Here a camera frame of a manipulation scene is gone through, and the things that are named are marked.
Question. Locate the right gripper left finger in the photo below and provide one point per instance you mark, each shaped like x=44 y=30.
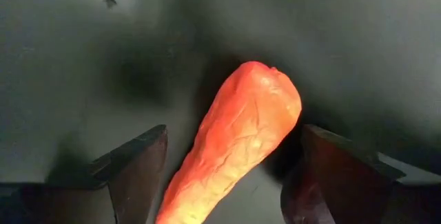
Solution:
x=138 y=182

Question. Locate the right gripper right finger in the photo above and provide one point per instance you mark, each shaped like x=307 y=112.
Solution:
x=337 y=189

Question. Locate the orange carrot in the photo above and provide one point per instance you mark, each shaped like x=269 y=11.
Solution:
x=241 y=131

